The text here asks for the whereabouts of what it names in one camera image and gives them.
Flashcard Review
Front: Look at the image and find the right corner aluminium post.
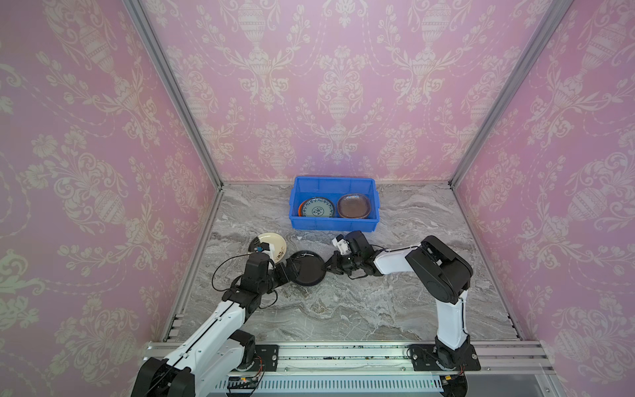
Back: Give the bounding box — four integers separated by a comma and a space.
448, 0, 573, 193

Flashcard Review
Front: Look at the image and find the black round plate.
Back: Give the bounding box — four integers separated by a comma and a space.
286, 250, 327, 287

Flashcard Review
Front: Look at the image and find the brown clear plate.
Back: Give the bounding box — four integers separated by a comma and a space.
337, 194, 372, 219

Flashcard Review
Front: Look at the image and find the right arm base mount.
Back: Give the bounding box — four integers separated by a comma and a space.
406, 343, 481, 372

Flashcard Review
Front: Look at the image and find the left corner aluminium post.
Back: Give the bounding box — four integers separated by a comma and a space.
122, 0, 223, 191

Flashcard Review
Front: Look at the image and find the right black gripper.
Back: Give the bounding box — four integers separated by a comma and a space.
320, 250, 364, 276

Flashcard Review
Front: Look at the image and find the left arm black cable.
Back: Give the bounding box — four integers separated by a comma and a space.
211, 252, 251, 294

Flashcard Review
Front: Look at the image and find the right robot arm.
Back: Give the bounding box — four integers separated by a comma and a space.
323, 231, 474, 370

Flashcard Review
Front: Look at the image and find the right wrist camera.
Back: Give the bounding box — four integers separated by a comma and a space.
332, 234, 351, 256

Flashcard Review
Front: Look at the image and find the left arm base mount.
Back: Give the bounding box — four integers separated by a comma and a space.
247, 344, 279, 372

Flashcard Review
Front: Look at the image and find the blue floral patterned plate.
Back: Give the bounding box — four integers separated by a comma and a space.
302, 197, 336, 218

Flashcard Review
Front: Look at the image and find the aluminium frame rail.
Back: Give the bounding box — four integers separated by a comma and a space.
142, 342, 565, 396

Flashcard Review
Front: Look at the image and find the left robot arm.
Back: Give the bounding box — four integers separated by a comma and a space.
132, 252, 299, 396

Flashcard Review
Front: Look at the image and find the blue plastic bin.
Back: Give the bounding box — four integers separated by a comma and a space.
289, 176, 380, 233

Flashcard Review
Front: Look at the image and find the cream plate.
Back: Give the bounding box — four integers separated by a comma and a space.
247, 233, 287, 264

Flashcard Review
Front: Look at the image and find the corner aluminium post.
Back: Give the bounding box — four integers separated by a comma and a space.
122, 0, 223, 191
448, 0, 573, 193

